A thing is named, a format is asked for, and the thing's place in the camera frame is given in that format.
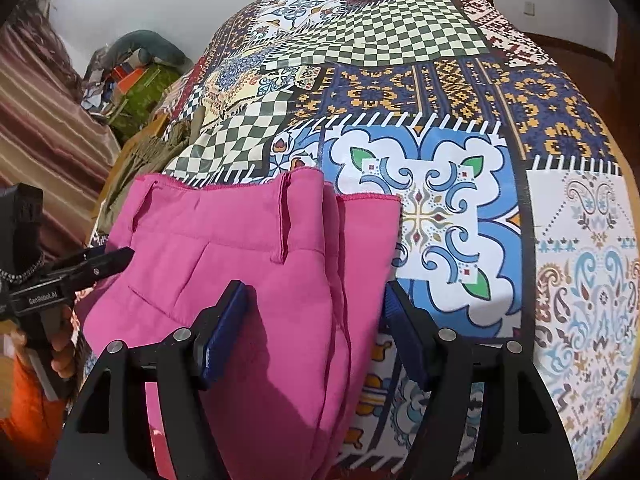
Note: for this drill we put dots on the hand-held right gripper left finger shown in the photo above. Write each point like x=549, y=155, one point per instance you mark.
x=225, y=330

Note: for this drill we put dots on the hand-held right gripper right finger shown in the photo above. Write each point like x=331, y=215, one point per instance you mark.
x=400, y=320

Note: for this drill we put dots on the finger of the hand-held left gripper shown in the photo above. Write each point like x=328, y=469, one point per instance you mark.
x=100, y=265

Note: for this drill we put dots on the pink pants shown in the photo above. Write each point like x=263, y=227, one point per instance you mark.
x=240, y=240

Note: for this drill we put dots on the person's left forearm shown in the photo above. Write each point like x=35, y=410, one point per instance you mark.
x=25, y=420

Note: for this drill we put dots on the olive green pants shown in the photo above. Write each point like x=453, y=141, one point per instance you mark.
x=145, y=160

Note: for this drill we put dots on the person's left hand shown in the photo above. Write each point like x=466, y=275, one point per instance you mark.
x=62, y=355

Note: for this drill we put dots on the striped brown curtain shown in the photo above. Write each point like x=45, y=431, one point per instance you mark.
x=45, y=135

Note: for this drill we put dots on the pile of bags and clutter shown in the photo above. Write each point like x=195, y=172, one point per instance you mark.
x=100, y=85

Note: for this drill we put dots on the green patterned bag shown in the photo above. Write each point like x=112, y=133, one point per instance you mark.
x=145, y=90

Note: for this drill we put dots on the patchwork printed bedspread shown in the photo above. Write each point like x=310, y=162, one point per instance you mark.
x=450, y=110

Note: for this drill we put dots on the grey pillow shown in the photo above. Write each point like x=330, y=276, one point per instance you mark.
x=150, y=42

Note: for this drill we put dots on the white wall socket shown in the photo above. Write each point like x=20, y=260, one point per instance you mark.
x=528, y=9

